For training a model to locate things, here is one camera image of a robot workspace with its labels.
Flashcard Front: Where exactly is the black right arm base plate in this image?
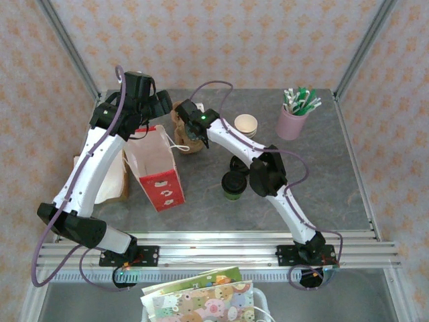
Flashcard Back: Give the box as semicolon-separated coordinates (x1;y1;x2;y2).
275;244;338;268

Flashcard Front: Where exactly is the red white paper gift bag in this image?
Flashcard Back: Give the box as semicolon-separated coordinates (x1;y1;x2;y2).
123;124;190;213

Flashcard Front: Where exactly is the aluminium table side rail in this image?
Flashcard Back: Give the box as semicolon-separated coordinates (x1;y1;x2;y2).
333;90;383;242

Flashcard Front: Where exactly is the green paper coffee cup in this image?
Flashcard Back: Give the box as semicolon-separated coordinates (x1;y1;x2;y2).
221;170;249;201

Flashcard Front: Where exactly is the aluminium frame post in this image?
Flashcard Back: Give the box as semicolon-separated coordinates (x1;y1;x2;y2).
333;0;400;101
36;0;103;101

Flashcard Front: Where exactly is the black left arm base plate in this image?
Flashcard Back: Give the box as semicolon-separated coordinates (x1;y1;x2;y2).
99;245;160;268

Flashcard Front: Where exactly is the aluminium mounting rail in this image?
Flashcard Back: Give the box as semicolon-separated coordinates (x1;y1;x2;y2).
35;230;402;271

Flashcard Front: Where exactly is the pink straw holder cup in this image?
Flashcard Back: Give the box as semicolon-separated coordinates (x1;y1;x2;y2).
275;105;308;141

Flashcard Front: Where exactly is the stack of paper cups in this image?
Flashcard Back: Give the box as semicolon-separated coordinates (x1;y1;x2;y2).
233;113;259;139

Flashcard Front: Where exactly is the white basket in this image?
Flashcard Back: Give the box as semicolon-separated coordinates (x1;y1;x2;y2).
253;288;269;322

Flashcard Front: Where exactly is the slotted cable duct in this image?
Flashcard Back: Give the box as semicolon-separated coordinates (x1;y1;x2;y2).
50;270;336;283

